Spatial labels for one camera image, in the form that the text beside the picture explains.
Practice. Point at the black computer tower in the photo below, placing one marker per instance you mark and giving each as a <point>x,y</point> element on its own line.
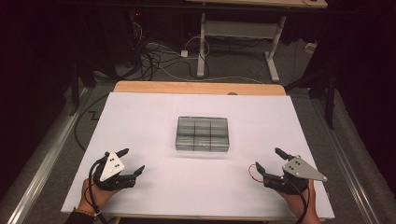
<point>121,37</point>

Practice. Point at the white-legged desk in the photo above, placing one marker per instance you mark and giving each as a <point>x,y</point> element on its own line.
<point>201,46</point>

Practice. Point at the metal floor rail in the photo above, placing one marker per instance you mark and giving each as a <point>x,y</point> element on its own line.
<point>40,168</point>
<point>348,174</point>

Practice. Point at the white power adapter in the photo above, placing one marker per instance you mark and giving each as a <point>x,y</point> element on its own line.
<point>184,53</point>

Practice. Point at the wooden table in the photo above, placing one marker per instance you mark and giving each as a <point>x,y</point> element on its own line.
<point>186,88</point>

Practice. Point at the black stand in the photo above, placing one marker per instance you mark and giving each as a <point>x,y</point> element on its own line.
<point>330,105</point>
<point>74,90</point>

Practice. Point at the person's right hand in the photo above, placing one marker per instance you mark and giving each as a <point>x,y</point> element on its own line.
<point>299,205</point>

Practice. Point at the person's left hand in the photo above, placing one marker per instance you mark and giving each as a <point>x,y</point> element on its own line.
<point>93,197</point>

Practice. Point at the clear plastic compartment box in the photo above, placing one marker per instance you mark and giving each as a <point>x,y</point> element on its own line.
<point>202,133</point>

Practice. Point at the white table sheet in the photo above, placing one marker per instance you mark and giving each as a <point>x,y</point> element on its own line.
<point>155,124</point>

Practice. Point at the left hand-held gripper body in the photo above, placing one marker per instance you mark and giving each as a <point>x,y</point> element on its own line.
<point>112,166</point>

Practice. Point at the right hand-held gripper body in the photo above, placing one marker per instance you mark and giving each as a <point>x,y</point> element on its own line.
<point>300,169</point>

